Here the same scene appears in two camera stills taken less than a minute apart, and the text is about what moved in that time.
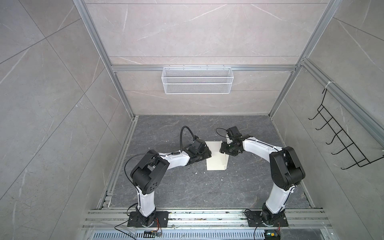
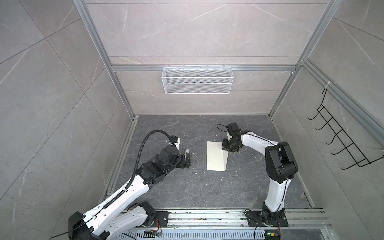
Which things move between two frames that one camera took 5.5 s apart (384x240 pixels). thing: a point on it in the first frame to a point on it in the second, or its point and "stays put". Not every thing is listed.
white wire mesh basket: [197, 80] stays put
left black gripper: [208, 152] to [183, 163]
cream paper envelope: [218, 161] stays put
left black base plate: [161, 220] stays put
